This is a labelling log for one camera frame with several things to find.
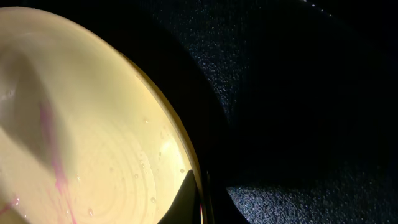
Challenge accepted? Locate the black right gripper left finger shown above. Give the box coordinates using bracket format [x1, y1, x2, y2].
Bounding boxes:
[159, 170, 201, 224]

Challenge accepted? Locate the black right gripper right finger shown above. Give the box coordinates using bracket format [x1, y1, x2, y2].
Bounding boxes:
[205, 172, 249, 224]

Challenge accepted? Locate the yellow plate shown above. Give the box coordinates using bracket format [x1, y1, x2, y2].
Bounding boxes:
[1, 7, 205, 224]

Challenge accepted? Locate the round black tray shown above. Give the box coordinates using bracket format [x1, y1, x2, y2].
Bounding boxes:
[19, 1, 397, 223]

